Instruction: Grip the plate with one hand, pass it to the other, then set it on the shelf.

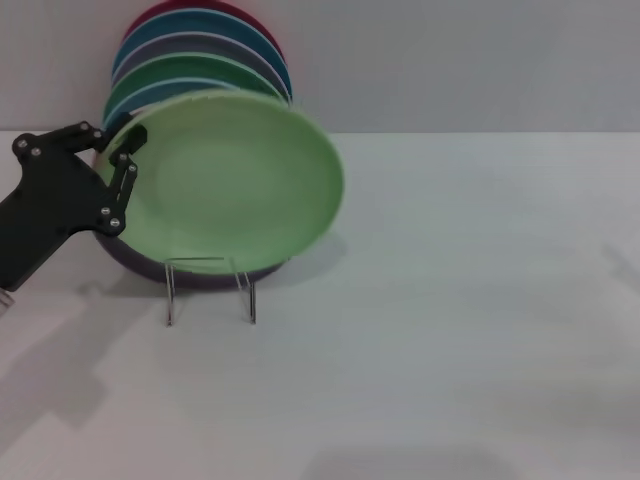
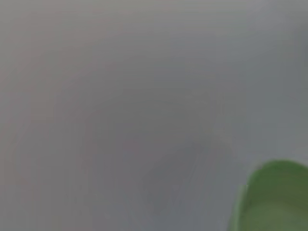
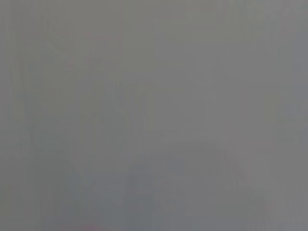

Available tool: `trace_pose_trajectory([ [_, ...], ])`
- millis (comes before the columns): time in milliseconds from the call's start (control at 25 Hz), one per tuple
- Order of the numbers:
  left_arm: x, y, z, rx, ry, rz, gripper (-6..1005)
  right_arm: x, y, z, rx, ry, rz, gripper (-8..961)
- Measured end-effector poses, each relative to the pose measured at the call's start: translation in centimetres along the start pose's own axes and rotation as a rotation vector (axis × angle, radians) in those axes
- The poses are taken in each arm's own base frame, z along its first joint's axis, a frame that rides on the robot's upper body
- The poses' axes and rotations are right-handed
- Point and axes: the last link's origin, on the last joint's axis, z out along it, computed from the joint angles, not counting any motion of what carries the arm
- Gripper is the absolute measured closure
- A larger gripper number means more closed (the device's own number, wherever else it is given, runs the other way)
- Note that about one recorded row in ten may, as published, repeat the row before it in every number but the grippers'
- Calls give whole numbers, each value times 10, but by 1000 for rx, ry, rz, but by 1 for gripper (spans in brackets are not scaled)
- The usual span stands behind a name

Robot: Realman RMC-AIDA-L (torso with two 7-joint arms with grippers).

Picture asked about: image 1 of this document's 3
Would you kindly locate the purple plate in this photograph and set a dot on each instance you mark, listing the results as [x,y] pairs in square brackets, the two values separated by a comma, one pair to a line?
[150,272]

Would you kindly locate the teal blue plate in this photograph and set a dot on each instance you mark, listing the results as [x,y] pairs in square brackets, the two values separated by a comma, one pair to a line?
[200,22]

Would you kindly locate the light blue plate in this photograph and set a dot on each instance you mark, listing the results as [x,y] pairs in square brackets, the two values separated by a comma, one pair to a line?
[150,92]

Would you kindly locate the dark green plate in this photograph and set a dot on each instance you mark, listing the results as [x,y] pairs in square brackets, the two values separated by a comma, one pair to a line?
[190,67]

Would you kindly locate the grey lavender plate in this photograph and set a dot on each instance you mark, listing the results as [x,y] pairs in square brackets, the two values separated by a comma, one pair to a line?
[165,45]

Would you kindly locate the light green plate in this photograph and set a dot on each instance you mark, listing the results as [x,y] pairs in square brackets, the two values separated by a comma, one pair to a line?
[235,185]

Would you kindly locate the red plate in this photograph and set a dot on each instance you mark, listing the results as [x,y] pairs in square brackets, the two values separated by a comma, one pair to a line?
[170,6]

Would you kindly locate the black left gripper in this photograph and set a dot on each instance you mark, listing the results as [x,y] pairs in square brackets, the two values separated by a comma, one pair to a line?
[50,200]

